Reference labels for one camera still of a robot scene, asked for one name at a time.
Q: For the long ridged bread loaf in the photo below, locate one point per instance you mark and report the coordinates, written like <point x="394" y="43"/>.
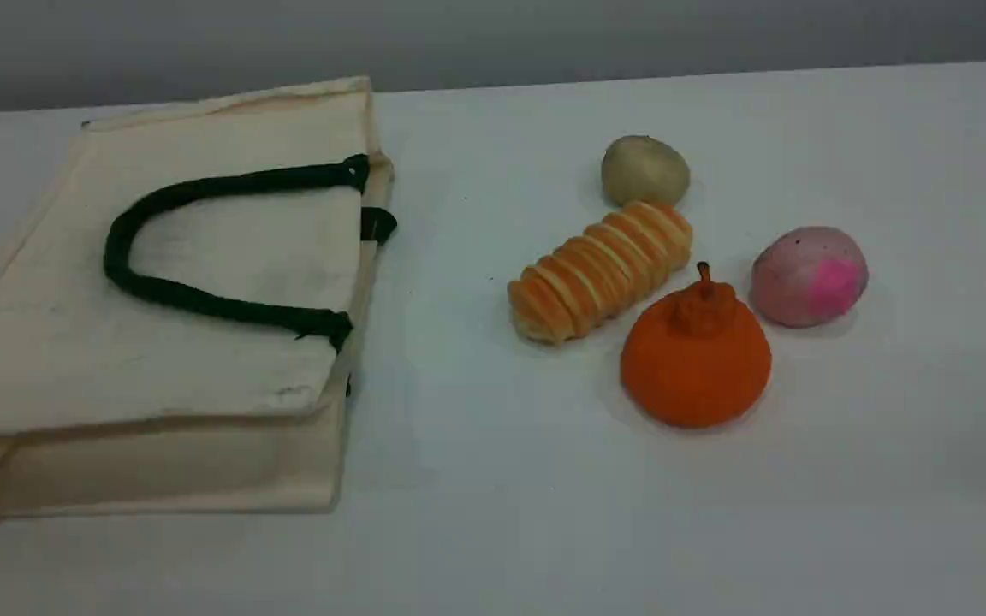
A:
<point x="600" y="272"/>

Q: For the beige round potato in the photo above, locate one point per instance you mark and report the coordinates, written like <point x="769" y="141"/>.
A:
<point x="645" y="171"/>

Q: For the orange fruit with stem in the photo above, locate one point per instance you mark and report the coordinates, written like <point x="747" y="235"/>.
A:
<point x="695" y="368"/>

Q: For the pink peach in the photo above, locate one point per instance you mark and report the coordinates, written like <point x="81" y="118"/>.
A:
<point x="805" y="275"/>

